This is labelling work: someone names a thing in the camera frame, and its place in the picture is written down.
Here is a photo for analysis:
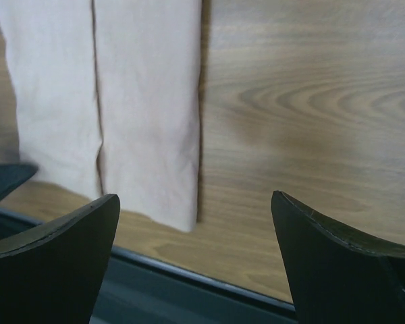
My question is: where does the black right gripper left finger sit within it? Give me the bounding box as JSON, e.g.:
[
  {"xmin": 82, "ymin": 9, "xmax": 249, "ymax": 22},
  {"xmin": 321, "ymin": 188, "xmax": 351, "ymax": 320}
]
[{"xmin": 0, "ymin": 194, "xmax": 120, "ymax": 323}]

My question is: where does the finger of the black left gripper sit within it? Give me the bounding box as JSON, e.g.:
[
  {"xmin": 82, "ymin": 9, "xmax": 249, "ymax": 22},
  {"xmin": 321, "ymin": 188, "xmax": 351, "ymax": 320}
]
[{"xmin": 0, "ymin": 163, "xmax": 38, "ymax": 202}]

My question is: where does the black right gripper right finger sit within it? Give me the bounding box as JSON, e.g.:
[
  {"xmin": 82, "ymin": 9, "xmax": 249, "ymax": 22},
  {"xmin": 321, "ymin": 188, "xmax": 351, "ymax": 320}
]
[{"xmin": 271, "ymin": 191, "xmax": 405, "ymax": 323}]

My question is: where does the beige t shirt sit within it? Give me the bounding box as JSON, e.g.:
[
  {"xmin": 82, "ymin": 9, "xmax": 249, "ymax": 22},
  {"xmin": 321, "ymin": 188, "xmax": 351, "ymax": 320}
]
[{"xmin": 0, "ymin": 1, "xmax": 202, "ymax": 232}]

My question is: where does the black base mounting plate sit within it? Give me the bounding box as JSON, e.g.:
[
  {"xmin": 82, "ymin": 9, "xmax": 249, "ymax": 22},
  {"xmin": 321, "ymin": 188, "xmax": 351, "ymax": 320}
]
[{"xmin": 0, "ymin": 213, "xmax": 296, "ymax": 323}]

